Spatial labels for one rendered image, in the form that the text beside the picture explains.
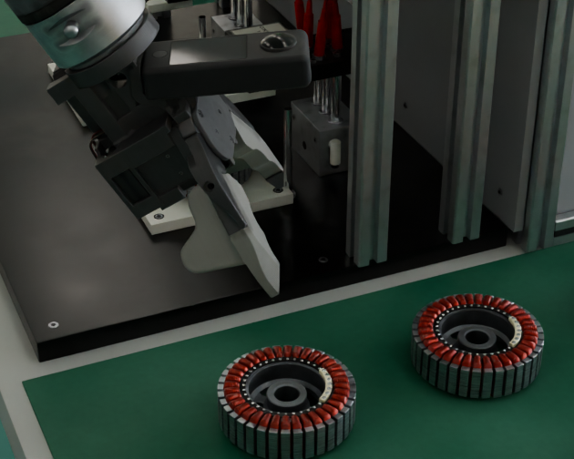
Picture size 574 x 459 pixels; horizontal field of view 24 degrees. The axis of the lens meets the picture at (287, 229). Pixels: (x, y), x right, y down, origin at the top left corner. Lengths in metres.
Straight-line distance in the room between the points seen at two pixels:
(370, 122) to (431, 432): 0.27
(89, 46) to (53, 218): 0.47
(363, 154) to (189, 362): 0.24
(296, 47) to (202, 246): 0.15
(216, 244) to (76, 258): 0.36
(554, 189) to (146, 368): 0.43
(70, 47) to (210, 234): 0.16
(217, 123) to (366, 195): 0.29
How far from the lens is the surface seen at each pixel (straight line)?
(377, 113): 1.17
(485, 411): 1.12
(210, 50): 0.92
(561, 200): 1.33
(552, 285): 1.27
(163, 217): 1.30
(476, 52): 1.19
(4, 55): 1.68
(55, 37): 0.89
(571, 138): 1.29
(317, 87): 1.40
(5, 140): 1.48
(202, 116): 0.92
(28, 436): 1.10
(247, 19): 1.56
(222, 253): 0.92
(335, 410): 1.05
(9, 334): 1.22
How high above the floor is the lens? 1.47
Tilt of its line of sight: 33 degrees down
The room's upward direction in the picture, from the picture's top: straight up
